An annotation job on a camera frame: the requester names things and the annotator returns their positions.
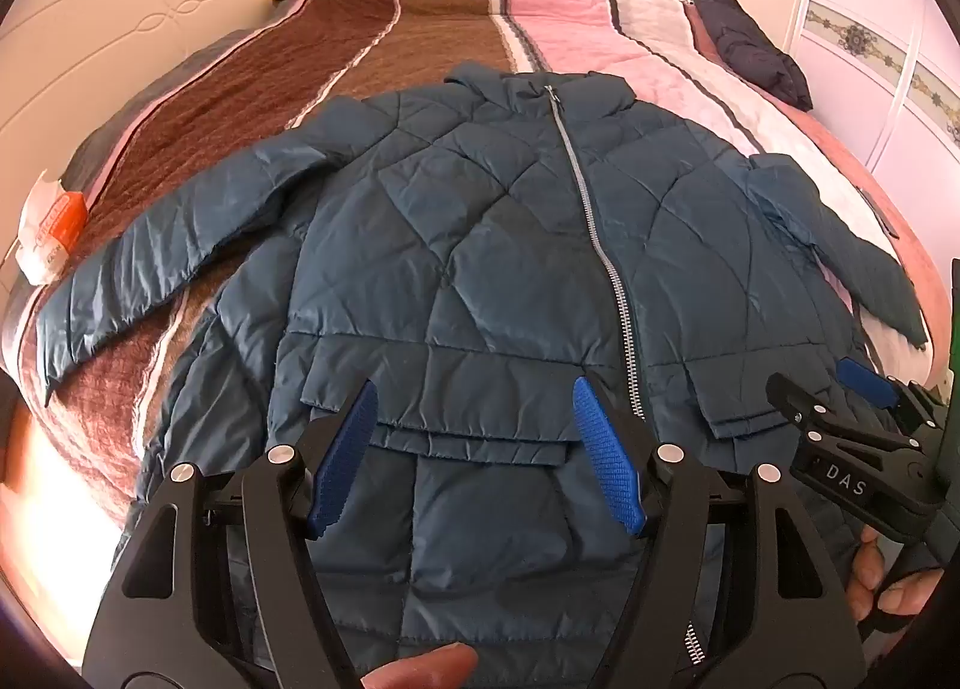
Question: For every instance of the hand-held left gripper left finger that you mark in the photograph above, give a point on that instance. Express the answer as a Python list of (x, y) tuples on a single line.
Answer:
[(346, 456)]

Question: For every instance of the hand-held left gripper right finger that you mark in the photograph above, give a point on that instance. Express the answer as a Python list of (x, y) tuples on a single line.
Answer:
[(606, 456)]

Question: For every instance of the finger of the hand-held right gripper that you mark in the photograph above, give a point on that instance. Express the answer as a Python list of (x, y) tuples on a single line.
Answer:
[(870, 383), (817, 413)]

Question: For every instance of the teal quilted jacket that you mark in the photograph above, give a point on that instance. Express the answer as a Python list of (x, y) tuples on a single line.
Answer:
[(487, 247)]

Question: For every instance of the person's right hand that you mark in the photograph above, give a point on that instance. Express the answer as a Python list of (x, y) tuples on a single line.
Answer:
[(870, 576)]

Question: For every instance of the person's left hand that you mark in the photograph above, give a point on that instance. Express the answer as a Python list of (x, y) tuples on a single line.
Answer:
[(420, 670)]

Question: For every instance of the green object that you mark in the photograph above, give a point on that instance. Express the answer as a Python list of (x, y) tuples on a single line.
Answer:
[(954, 359)]

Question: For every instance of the dark flat object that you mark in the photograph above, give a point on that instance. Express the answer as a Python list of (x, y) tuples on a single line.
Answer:
[(881, 213)]

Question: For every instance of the white wardrobe with floral band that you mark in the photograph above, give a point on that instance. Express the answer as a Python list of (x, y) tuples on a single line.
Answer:
[(862, 44)]

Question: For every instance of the dark navy folded clothing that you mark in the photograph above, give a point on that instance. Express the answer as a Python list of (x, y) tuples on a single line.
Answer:
[(750, 37)]

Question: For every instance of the white plastic bag orange label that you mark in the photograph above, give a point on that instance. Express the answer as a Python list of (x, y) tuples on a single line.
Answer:
[(52, 224)]

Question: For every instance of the pink patchwork quilt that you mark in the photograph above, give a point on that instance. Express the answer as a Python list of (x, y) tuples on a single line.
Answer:
[(652, 59)]

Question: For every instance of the brown striped blanket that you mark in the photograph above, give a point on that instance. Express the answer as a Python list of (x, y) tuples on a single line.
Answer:
[(360, 59)]

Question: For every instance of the grey bed sheet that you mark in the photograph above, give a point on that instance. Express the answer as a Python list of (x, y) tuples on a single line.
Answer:
[(180, 63)]

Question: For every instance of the cream bed headboard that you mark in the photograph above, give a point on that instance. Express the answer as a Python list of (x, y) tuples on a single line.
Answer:
[(150, 22)]

